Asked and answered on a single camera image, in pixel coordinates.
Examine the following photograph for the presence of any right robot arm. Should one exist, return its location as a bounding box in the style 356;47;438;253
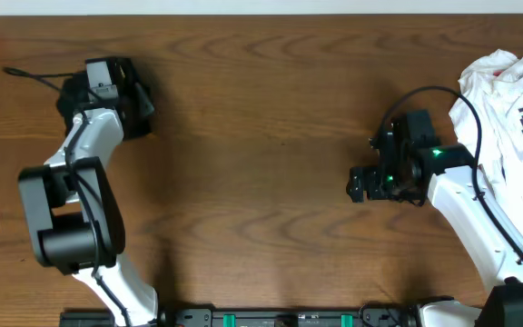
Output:
346;123;523;326

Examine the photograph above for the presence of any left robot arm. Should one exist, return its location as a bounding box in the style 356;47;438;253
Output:
18;69;158;326

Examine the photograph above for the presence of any white t-shirt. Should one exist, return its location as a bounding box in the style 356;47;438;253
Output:
449;50;523;235

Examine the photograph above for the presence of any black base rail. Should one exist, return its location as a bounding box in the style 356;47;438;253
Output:
59;307;419;327

